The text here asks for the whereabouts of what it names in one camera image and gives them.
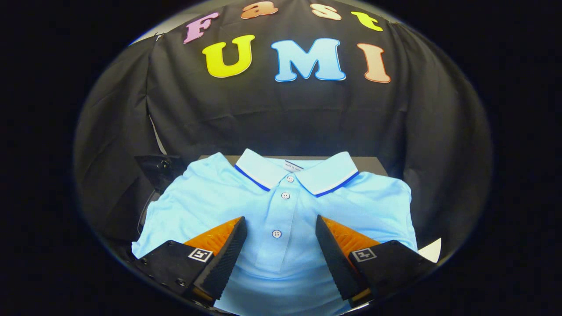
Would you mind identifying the white paper sheet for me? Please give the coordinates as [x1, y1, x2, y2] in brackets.
[417, 238, 442, 263]

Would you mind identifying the dark washing machine lid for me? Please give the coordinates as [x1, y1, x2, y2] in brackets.
[134, 154, 187, 194]

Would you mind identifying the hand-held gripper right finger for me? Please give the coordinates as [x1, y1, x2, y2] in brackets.
[315, 215, 440, 308]

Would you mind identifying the light blue polo shirt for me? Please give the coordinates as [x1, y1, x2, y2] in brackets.
[132, 148, 418, 316]

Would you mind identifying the black backdrop cloth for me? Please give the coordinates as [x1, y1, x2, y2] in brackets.
[74, 0, 493, 259]

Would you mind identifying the beige cabinet with dark edge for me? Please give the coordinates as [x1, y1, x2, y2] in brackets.
[198, 154, 389, 177]

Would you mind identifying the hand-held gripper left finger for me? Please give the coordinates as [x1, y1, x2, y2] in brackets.
[133, 216, 248, 307]

